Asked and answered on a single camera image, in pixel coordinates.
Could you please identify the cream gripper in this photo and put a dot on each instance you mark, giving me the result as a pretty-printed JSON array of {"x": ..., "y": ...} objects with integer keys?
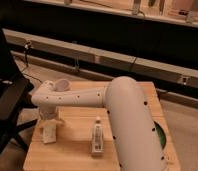
[{"x": 47, "y": 114}]

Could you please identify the white sponge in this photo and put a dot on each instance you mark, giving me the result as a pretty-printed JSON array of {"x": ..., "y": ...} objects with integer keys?
[{"x": 49, "y": 132}]

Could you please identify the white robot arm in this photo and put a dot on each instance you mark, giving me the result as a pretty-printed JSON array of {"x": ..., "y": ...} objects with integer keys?
[{"x": 135, "y": 136}]

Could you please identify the green ceramic bowl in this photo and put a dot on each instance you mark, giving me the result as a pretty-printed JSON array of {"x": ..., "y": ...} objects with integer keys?
[{"x": 161, "y": 135}]

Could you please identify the clear plastic cup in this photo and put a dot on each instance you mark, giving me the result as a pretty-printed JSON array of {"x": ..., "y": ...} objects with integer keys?
[{"x": 62, "y": 85}]

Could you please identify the black chair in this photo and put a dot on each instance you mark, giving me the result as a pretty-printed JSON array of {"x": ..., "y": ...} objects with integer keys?
[{"x": 14, "y": 96}]

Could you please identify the wooden board table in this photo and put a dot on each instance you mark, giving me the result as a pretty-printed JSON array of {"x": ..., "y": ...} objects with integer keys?
[{"x": 72, "y": 151}]

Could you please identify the white tube bottle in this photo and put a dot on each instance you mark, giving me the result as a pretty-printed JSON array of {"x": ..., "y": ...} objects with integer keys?
[{"x": 97, "y": 146}]

